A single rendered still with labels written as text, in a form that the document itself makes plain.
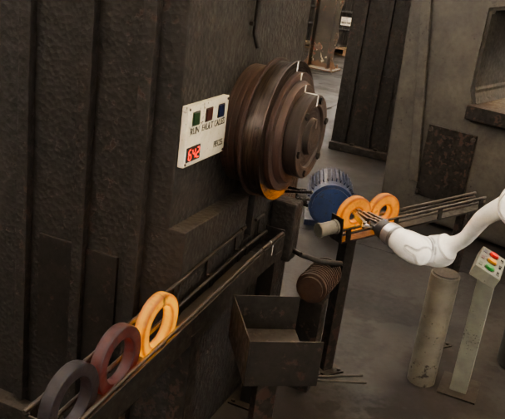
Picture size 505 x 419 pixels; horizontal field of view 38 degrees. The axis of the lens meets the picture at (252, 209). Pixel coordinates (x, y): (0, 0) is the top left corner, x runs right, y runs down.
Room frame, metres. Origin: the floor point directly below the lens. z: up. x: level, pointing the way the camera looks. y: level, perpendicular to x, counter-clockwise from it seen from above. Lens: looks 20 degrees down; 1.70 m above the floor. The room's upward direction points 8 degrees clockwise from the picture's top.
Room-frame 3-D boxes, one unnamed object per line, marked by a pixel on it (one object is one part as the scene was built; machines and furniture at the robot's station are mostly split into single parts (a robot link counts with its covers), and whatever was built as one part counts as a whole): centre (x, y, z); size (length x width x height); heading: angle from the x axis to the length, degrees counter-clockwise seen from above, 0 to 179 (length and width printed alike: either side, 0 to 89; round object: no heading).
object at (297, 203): (2.63, -0.13, 0.68); 0.11 x 0.08 x 0.24; 68
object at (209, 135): (2.13, 0.17, 1.15); 0.26 x 0.02 x 0.18; 158
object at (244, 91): (2.44, 0.02, 1.12); 0.47 x 0.10 x 0.47; 158
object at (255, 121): (2.41, -0.05, 1.11); 0.47 x 0.06 x 0.47; 158
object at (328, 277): (2.67, -0.30, 0.27); 0.22 x 0.13 x 0.53; 158
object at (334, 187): (4.65, -0.50, 0.17); 0.57 x 0.31 x 0.34; 178
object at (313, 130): (2.37, -0.15, 1.11); 0.28 x 0.06 x 0.28; 158
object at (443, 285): (2.79, -0.83, 0.26); 0.12 x 0.12 x 0.52
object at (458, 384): (2.77, -0.99, 0.31); 0.24 x 0.16 x 0.62; 158
